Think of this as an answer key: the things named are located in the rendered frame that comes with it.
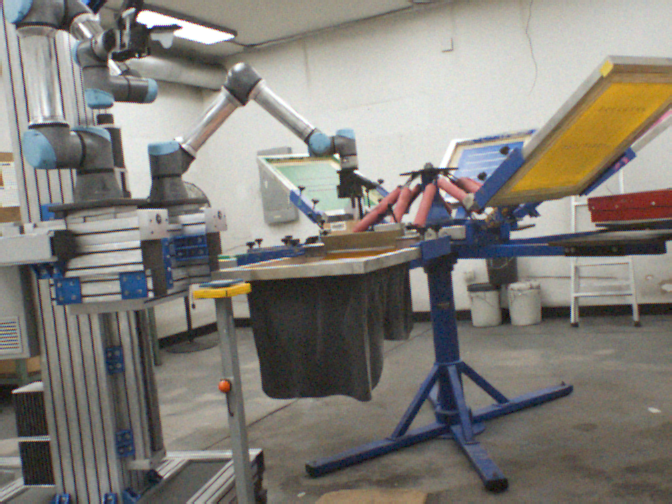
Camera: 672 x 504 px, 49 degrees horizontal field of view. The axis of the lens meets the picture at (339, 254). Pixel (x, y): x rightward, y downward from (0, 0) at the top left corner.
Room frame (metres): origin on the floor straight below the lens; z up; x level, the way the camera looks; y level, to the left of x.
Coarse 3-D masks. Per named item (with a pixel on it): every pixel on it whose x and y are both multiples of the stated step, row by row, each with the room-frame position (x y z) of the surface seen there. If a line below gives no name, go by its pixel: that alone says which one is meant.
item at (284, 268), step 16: (304, 256) 2.99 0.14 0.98; (384, 256) 2.37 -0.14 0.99; (400, 256) 2.49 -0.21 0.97; (416, 256) 2.62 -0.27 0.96; (224, 272) 2.47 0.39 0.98; (240, 272) 2.44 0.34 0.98; (256, 272) 2.41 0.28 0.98; (272, 272) 2.38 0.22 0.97; (288, 272) 2.35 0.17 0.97; (304, 272) 2.33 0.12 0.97; (320, 272) 2.30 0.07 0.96; (336, 272) 2.27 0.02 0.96; (352, 272) 2.25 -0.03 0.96
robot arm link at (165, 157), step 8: (152, 144) 2.75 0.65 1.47; (160, 144) 2.74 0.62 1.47; (168, 144) 2.75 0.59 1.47; (176, 144) 2.78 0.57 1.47; (152, 152) 2.75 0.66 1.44; (160, 152) 2.74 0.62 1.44; (168, 152) 2.75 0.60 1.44; (176, 152) 2.78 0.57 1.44; (152, 160) 2.75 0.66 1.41; (160, 160) 2.74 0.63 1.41; (168, 160) 2.75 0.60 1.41; (176, 160) 2.77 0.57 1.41; (152, 168) 2.76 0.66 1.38; (160, 168) 2.74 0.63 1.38; (168, 168) 2.75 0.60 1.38; (176, 168) 2.77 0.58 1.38
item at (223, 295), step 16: (208, 288) 2.27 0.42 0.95; (224, 288) 2.20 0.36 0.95; (240, 288) 2.24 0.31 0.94; (224, 304) 2.24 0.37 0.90; (224, 320) 2.24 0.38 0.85; (224, 336) 2.25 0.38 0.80; (224, 352) 2.25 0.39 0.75; (224, 368) 2.25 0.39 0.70; (240, 384) 2.27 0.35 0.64; (240, 400) 2.26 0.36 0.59; (240, 416) 2.25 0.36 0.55; (240, 432) 2.24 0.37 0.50; (240, 448) 2.24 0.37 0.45; (240, 464) 2.25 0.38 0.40; (240, 480) 2.25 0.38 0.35; (240, 496) 2.25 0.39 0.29
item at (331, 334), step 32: (256, 288) 2.52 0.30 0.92; (288, 288) 2.46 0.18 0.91; (320, 288) 2.40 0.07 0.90; (352, 288) 2.35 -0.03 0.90; (256, 320) 2.53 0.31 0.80; (288, 320) 2.47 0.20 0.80; (320, 320) 2.42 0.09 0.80; (352, 320) 2.36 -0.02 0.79; (288, 352) 2.49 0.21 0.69; (320, 352) 2.43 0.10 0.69; (352, 352) 2.37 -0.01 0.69; (288, 384) 2.50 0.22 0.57; (320, 384) 2.44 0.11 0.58; (352, 384) 2.39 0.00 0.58
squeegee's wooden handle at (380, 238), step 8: (360, 232) 2.89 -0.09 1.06; (368, 232) 2.88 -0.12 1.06; (376, 232) 2.86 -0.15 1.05; (384, 232) 2.84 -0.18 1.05; (392, 232) 2.83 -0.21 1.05; (400, 232) 2.81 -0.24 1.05; (328, 240) 2.96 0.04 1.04; (336, 240) 2.94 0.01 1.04; (344, 240) 2.92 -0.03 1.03; (352, 240) 2.91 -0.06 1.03; (360, 240) 2.89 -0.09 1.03; (368, 240) 2.88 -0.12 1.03; (376, 240) 2.86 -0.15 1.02; (384, 240) 2.84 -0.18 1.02; (392, 240) 2.83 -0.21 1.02; (328, 248) 2.96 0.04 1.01; (336, 248) 2.94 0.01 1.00; (344, 248) 2.93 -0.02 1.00; (352, 248) 2.91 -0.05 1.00; (360, 248) 2.89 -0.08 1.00
